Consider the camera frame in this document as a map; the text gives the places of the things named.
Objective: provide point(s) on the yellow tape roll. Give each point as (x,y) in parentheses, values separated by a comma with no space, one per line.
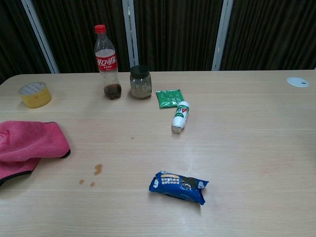
(37,98)

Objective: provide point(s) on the pink cloth with black trim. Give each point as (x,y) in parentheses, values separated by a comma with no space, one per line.
(29,140)

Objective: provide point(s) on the small white drink bottle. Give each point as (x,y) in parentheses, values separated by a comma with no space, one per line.
(179,118)

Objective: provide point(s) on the blue cookie packet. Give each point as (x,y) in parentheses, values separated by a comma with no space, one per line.
(175,188)

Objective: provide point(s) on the green sachet packet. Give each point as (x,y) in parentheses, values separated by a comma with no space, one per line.
(168,98)

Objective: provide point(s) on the cola bottle with red cap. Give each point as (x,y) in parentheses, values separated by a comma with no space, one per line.
(106,61)

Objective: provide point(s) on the glass jar with black lid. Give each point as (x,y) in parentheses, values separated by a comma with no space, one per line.
(140,85)

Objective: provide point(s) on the grey partition post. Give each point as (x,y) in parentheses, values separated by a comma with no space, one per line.
(39,34)
(222,37)
(130,37)

